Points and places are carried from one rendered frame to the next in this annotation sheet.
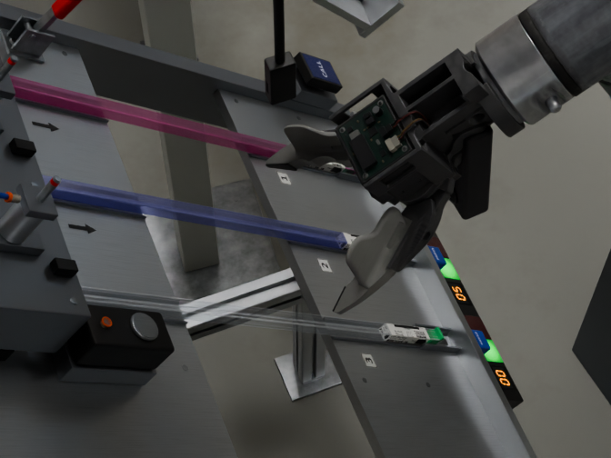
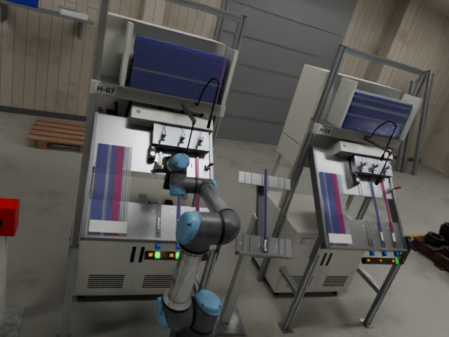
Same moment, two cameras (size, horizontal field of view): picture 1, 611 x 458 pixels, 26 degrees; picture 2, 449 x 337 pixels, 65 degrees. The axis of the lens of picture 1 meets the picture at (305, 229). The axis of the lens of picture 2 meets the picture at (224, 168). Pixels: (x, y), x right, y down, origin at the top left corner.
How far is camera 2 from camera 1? 1.93 m
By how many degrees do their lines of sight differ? 72
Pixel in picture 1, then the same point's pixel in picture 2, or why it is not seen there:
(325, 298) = (165, 208)
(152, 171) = (248, 317)
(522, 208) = not seen: outside the picture
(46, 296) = (155, 138)
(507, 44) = not seen: hidden behind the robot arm
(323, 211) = not seen: hidden behind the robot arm
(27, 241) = (162, 137)
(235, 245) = (226, 326)
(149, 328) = (152, 153)
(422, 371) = (151, 225)
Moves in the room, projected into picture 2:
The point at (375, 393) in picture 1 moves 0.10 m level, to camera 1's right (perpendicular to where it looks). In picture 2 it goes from (145, 208) to (140, 216)
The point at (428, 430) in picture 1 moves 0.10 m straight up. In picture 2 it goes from (138, 217) to (141, 200)
